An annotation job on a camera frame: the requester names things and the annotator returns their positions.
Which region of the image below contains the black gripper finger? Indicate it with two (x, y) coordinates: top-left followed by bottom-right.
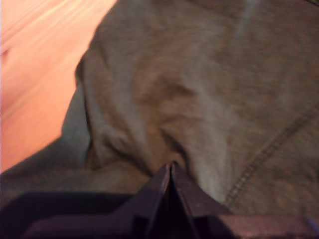
(117, 163), (172, 239)
(173, 163), (231, 239)

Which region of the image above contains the dark olive underwear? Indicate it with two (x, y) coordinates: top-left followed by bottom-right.
(0, 0), (319, 220)

